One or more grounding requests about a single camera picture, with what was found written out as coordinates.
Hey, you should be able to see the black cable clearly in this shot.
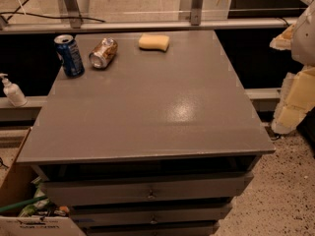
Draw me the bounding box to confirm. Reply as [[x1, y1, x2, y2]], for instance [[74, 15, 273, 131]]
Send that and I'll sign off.
[[0, 0, 106, 24]]

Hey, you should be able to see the white pump bottle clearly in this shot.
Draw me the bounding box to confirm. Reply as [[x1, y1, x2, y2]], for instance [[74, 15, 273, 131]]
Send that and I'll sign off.
[[0, 73, 28, 107]]

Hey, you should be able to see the yellow sponge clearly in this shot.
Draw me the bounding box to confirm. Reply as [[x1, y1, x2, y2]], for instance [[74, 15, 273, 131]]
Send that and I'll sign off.
[[138, 33, 169, 51]]

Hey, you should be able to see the green stick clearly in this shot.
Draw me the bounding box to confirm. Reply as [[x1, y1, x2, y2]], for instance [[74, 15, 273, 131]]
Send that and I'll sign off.
[[0, 195, 47, 212]]

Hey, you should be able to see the blue pepsi can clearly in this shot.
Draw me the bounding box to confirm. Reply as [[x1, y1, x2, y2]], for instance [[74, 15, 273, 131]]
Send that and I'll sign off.
[[54, 34, 85, 78]]

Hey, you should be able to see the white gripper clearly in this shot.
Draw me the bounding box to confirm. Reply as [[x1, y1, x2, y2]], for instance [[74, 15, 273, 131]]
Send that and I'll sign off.
[[270, 1, 315, 134]]

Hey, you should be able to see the grey drawer cabinet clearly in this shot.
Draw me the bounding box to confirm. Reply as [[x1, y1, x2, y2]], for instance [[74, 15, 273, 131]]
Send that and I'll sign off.
[[18, 30, 274, 236]]

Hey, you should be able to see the metal frame rail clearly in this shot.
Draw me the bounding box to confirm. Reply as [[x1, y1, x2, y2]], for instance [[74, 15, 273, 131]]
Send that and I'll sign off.
[[0, 0, 315, 35]]

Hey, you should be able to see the cardboard box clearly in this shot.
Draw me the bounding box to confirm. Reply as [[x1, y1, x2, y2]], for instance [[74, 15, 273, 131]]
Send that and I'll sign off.
[[0, 127, 86, 236]]

